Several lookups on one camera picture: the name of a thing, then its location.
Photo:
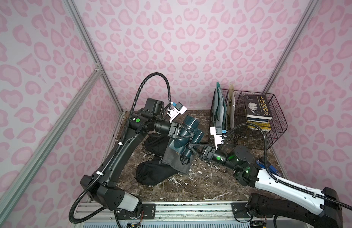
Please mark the grey hair dryer pouch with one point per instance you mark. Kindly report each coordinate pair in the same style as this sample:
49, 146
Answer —
172, 158

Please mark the green file folder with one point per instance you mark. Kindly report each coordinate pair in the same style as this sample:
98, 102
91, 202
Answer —
218, 115

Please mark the black wire file rack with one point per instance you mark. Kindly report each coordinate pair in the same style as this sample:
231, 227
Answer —
249, 134

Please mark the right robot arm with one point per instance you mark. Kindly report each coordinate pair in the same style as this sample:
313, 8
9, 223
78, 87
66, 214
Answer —
318, 208

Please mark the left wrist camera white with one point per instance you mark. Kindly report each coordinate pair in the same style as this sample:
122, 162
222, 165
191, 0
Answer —
175, 110

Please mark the yellow striped book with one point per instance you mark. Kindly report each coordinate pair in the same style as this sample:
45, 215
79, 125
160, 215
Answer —
264, 124

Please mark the beige file folder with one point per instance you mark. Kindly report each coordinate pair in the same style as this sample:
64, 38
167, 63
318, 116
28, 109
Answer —
231, 107

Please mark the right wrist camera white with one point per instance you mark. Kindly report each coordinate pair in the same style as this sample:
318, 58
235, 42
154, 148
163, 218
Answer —
218, 134

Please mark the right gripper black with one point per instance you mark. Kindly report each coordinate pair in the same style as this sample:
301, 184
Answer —
207, 153

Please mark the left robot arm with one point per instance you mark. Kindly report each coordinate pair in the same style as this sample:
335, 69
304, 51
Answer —
101, 186

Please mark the black portrait book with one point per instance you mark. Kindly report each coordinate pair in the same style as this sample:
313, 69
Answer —
257, 107

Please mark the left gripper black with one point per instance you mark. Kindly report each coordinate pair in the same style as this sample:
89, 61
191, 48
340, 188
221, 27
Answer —
174, 130

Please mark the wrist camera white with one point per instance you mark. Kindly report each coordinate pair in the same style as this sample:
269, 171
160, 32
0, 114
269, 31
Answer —
218, 134
175, 110

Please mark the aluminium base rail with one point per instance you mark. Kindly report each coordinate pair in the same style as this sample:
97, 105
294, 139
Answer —
192, 214

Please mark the dark green hair dryer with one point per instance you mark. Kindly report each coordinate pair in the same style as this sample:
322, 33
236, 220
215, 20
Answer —
181, 146

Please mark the black pouch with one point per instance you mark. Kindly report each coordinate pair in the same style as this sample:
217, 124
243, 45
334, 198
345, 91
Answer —
153, 172
155, 144

